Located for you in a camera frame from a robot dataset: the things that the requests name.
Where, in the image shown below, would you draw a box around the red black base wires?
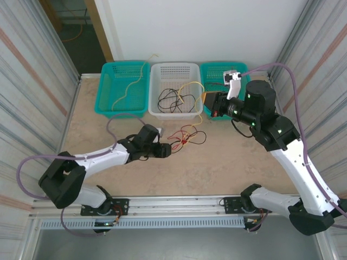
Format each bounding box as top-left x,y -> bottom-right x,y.
245,205 -> 272,226
112,204 -> 128,226

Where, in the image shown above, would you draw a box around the teal plastic basket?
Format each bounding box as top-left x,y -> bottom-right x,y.
200,62 -> 259,121
94,61 -> 151,120

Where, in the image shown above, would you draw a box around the white plastic basket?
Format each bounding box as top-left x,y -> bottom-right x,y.
148,62 -> 203,121

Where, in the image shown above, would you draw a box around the red cable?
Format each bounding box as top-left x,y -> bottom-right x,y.
170,138 -> 196,151
167,130 -> 190,140
204,66 -> 234,92

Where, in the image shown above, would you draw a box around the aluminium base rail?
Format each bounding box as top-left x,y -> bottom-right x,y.
29,195 -> 299,217

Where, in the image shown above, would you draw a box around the wooden door frame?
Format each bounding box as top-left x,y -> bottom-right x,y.
83,0 -> 114,63

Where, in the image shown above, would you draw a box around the grey slotted cable duct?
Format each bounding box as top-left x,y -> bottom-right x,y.
40,217 -> 246,230

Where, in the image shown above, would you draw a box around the yellow cable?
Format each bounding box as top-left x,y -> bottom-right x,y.
111,53 -> 160,111
178,81 -> 205,140

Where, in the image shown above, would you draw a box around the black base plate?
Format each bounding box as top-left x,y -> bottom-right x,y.
222,197 -> 273,215
80,198 -> 130,217

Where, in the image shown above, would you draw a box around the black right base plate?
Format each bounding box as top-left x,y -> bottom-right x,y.
222,197 -> 273,215

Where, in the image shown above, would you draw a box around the orange floor cable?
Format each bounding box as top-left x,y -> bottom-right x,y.
60,23 -> 84,43

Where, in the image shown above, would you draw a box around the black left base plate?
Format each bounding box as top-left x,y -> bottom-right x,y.
80,198 -> 130,217

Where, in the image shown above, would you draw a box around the brown wooden board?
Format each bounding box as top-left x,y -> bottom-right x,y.
38,0 -> 65,34

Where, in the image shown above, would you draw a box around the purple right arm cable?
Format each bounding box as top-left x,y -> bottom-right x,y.
240,62 -> 347,233

